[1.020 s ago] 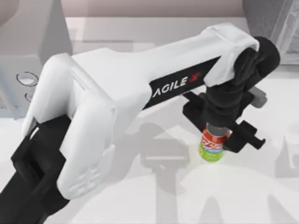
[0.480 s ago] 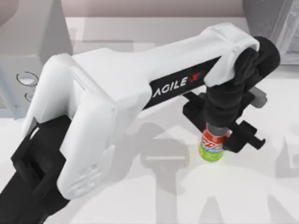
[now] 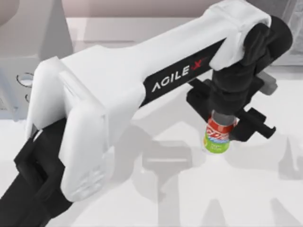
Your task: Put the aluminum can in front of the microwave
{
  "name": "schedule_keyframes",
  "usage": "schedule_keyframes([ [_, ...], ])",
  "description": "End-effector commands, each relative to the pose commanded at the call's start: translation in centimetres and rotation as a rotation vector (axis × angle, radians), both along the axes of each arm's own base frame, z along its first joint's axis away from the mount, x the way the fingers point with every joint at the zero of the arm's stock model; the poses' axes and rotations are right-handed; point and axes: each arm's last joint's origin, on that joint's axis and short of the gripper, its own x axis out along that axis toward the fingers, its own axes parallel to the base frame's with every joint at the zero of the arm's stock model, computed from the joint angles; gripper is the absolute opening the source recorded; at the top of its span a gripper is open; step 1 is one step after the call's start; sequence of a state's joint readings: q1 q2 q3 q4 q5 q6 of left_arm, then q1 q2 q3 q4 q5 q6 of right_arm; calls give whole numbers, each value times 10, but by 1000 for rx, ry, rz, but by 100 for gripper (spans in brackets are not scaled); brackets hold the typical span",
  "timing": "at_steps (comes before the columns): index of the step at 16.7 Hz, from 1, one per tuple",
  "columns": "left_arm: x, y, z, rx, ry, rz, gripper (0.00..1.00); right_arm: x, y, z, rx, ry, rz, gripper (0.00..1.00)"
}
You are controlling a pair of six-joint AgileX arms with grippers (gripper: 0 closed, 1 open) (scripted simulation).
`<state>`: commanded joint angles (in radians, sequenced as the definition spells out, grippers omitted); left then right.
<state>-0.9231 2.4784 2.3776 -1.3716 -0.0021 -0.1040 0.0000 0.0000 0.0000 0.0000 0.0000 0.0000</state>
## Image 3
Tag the red and green bottle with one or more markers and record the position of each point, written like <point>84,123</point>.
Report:
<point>216,139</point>

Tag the pale grey rounded box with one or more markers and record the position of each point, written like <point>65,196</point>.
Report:
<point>268,82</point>

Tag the pale grey cabinet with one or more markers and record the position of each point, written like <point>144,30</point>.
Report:
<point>294,28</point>

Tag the round microwave knob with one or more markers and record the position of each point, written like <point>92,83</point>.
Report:
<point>23,79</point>
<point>27,97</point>

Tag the pale microwave oven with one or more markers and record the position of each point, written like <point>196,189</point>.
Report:
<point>10,94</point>

